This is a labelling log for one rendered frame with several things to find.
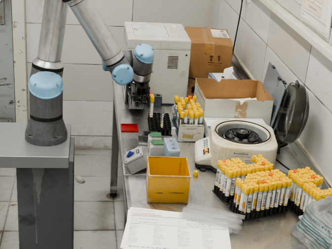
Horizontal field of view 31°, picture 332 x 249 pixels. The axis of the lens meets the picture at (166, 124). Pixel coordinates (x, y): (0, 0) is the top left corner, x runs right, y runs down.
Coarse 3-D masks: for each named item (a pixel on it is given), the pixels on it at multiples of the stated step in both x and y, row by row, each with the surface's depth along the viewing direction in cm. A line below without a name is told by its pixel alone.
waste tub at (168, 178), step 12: (156, 156) 195; (156, 168) 196; (168, 168) 196; (180, 168) 197; (156, 180) 183; (168, 180) 184; (180, 180) 184; (156, 192) 185; (168, 192) 185; (180, 192) 186
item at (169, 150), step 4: (164, 140) 208; (168, 140) 206; (164, 144) 208; (168, 144) 203; (176, 144) 204; (164, 148) 208; (168, 148) 201; (172, 148) 201; (176, 148) 201; (164, 152) 208; (168, 152) 199; (172, 152) 199; (176, 152) 200; (164, 156) 208; (168, 156) 200; (172, 156) 200; (176, 156) 200
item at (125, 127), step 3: (123, 126) 238; (126, 126) 238; (129, 126) 238; (132, 126) 238; (135, 126) 239; (123, 129) 235; (126, 129) 235; (129, 129) 236; (132, 129) 236; (135, 129) 236
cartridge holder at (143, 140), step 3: (144, 132) 227; (147, 132) 227; (150, 132) 228; (144, 135) 224; (147, 135) 228; (138, 138) 226; (141, 138) 226; (144, 138) 223; (147, 138) 224; (138, 141) 224; (141, 141) 224; (144, 141) 224; (147, 141) 224; (138, 144) 224; (141, 144) 224; (144, 144) 224; (147, 144) 224
